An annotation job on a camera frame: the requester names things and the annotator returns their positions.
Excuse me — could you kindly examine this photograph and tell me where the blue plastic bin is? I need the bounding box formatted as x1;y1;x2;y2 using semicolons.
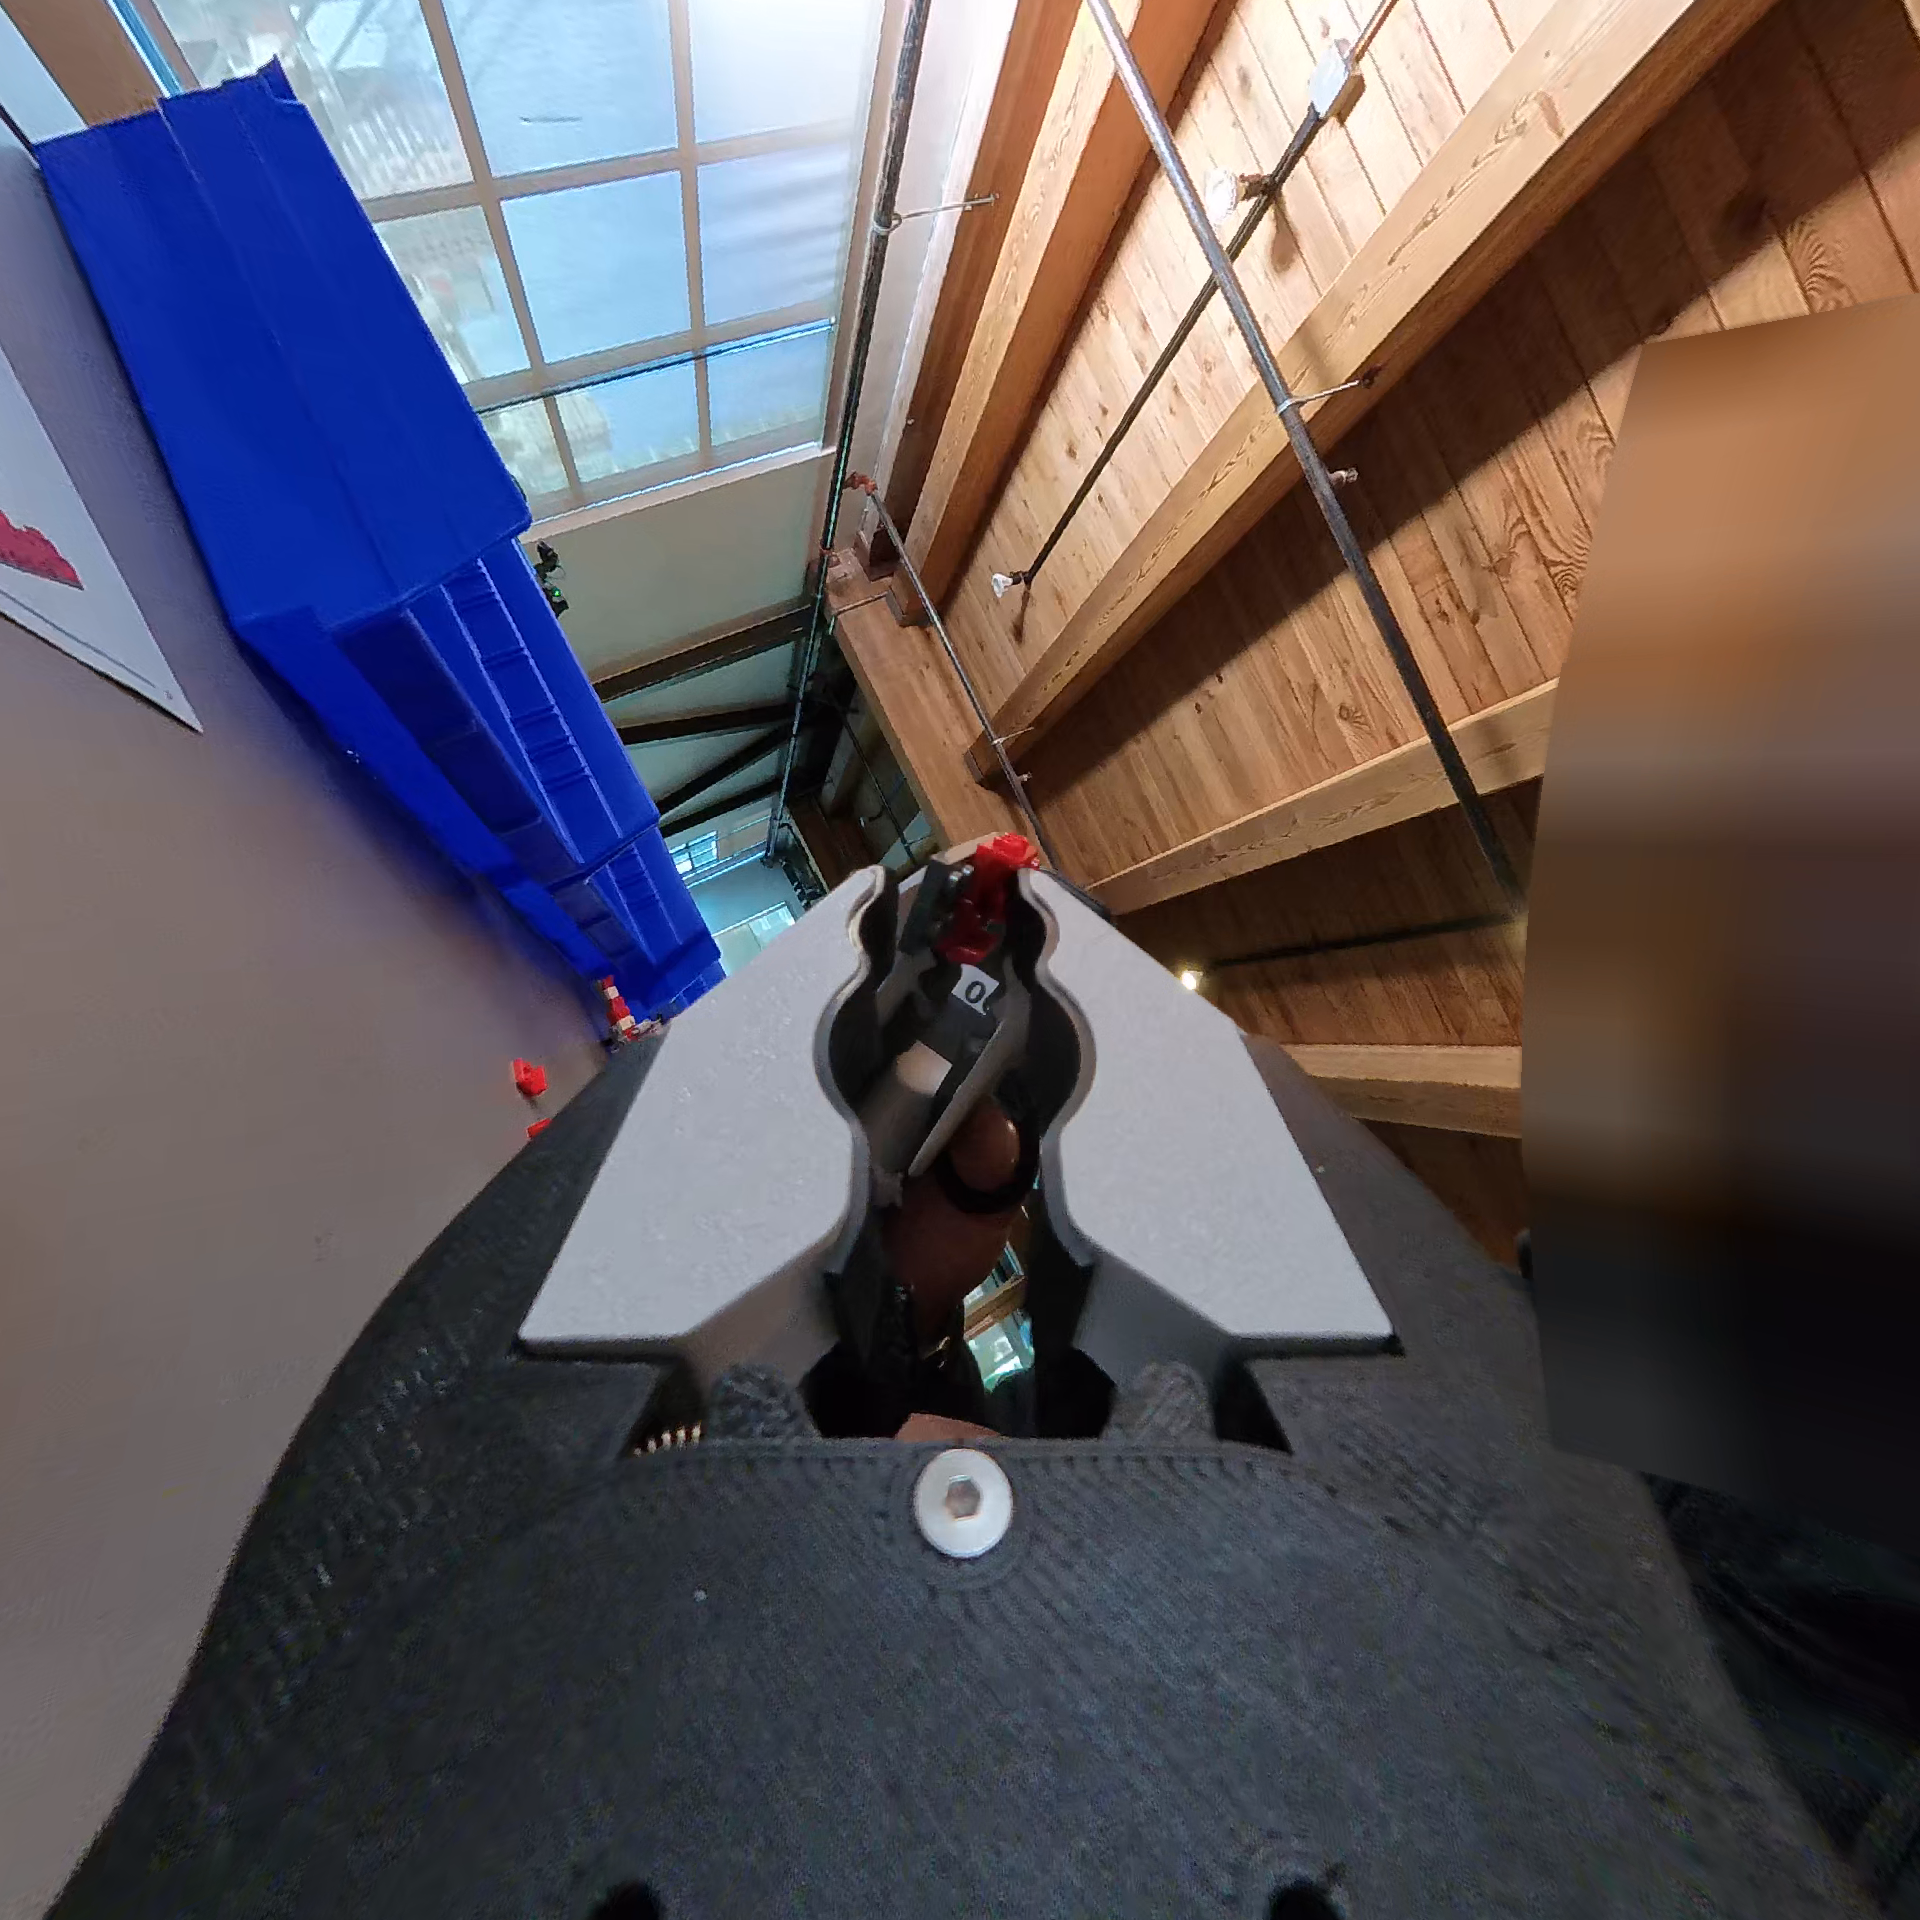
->
504;824;724;1024
33;57;537;635
238;552;665;889

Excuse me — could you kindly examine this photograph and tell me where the white instruction booklet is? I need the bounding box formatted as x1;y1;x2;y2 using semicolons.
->
0;344;206;737

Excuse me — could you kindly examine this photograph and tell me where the background window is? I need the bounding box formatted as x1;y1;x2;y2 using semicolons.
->
673;831;800;969

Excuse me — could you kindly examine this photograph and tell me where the thin metal ceiling pipe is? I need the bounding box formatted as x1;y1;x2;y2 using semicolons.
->
844;469;1062;870
1078;0;1528;906

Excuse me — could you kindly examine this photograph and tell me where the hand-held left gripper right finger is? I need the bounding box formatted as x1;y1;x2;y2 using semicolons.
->
1017;867;1406;1392

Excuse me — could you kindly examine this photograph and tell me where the large grid window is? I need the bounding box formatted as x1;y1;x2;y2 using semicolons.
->
112;0;890;507

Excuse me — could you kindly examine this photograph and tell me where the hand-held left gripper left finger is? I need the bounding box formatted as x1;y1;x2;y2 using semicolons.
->
517;865;902;1402

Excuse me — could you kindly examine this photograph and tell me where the person's dark jacket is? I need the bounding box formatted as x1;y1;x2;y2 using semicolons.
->
1641;1471;1920;1920

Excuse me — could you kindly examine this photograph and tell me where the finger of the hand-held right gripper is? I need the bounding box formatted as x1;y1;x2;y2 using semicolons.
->
876;896;965;1056

